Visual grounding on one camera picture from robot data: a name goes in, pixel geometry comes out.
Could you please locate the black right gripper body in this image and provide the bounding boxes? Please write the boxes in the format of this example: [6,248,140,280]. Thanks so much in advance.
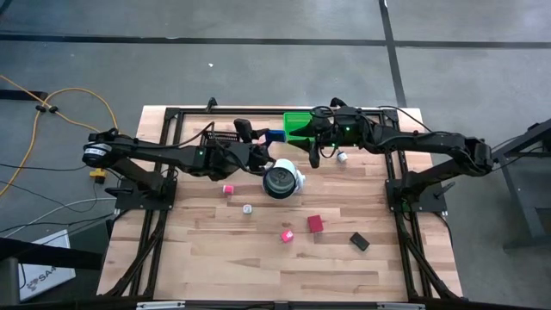
[316,112,349,151]

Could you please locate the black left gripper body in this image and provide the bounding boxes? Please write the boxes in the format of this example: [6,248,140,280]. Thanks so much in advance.
[232,141,262,174]

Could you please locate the blue power bank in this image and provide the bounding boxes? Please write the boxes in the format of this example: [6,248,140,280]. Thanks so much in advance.
[264,128,288,146]

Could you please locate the large red wall charger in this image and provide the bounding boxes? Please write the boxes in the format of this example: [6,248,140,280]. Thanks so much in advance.
[306,214,325,234]

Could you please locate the black power bank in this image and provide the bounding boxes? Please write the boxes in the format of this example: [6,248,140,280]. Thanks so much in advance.
[349,232,371,252]

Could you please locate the green plastic basket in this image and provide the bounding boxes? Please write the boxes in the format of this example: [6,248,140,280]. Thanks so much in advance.
[282,111,319,143]

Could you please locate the white cylindrical projector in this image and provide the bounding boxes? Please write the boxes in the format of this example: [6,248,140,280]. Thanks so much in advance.
[262,158,306,200]

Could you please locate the black plastic basket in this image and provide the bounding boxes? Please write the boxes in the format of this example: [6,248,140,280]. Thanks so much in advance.
[201,130,241,146]

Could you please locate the dark bench beam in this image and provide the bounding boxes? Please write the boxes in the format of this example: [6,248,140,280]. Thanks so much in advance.
[0,236,104,272]

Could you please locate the white printed sign board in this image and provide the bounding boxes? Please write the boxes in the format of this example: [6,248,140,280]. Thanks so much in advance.
[19,229,77,302]

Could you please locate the black floor bar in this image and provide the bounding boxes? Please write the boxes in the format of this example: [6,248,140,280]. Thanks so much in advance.
[0,89,49,102]

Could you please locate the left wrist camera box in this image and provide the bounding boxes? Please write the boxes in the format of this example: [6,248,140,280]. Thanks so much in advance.
[233,118,256,144]

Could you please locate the black aluminium table frame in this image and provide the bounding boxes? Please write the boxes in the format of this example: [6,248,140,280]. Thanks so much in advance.
[98,106,464,302]

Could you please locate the silver metal bracket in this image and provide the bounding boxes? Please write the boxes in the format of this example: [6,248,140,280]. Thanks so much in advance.
[377,302,426,310]
[136,300,186,310]

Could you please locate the yellow extension cable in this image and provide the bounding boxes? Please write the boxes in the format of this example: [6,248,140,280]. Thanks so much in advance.
[0,75,120,199]

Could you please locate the white floor cable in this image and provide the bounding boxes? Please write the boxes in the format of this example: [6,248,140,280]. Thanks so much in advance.
[0,196,117,239]

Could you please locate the black floor cable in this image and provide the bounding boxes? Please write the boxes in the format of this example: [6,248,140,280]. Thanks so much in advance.
[0,179,100,214]
[0,161,90,172]

